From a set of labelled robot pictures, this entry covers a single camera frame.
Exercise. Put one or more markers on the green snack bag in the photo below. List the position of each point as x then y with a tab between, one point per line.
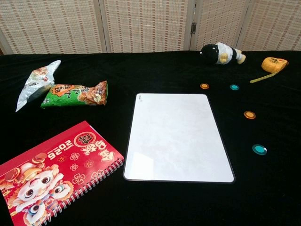
70	96

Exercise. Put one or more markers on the white magnetic board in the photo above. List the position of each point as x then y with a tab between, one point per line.
176	136

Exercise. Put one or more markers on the yellow tape measure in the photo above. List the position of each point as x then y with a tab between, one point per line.
272	63

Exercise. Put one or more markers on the black white plush toy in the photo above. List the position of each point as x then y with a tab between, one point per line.
211	53

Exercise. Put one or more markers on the teal disc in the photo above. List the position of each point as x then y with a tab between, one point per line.
234	87
259	149

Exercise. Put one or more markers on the metal screen hinge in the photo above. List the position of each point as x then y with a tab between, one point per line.
193	27

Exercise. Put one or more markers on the woven folding screen panel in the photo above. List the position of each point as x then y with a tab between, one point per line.
145	23
275	23
51	23
218	21

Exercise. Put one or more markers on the silver snack bag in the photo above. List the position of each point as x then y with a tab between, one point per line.
35	82

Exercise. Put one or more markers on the black tablecloth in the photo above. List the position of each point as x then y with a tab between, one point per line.
152	70

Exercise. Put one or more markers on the red spiral calendar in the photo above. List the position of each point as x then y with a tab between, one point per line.
58	164

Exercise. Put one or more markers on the orange disc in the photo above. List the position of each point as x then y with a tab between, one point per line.
204	86
249	115

